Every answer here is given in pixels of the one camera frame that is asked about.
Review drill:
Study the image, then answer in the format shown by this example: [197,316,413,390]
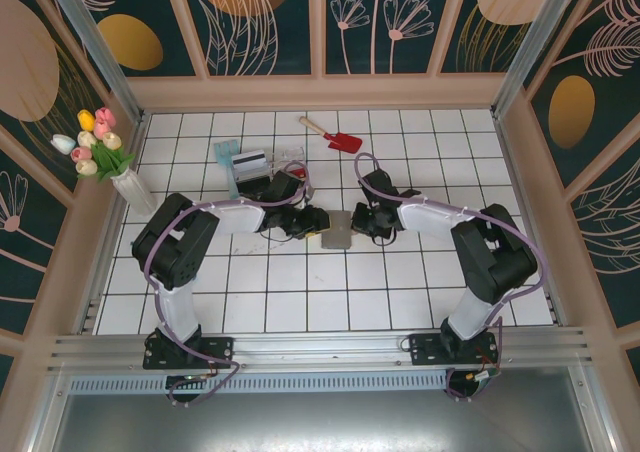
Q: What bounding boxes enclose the grey card holder wallet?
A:
[321,210,354,250]

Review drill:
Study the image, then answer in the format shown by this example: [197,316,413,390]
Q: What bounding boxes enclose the clear acrylic card stand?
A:
[231,144,308,199]

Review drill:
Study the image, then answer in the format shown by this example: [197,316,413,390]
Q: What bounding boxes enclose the white card with black stripe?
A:
[231,149,266,173]

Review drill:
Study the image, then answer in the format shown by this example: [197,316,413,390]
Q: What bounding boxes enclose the red toy shovel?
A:
[298,115,364,155]

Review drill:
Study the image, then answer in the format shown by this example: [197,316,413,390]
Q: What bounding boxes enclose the light blue toy rake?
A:
[213,140,242,202]

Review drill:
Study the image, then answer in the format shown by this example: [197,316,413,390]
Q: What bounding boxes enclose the vented metal strip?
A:
[67,371,451,396]

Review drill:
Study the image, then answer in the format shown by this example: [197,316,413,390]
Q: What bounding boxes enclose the white ribbed vase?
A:
[110,166,159,217]

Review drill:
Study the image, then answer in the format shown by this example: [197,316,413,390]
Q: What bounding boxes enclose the green artificial leaves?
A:
[91,141,136,183]

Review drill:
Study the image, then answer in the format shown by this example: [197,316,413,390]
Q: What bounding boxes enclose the steel sheet panel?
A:
[27,366,619,452]

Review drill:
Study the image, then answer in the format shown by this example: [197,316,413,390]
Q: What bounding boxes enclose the aluminium front rail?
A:
[47,325,595,374]

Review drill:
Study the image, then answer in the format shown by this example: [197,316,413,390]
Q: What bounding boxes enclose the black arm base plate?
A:
[143,335,236,372]
[408,332,501,369]

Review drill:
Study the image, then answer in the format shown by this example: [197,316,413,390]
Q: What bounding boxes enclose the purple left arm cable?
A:
[143,160,314,409]

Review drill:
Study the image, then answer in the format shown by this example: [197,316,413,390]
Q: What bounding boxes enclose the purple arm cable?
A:
[353,151,547,404]
[143,160,314,409]

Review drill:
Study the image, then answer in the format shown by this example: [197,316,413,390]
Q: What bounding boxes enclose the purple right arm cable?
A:
[353,151,547,404]

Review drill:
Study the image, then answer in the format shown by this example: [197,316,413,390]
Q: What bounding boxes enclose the aluminium frame post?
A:
[491,0,597,119]
[39,0,147,124]

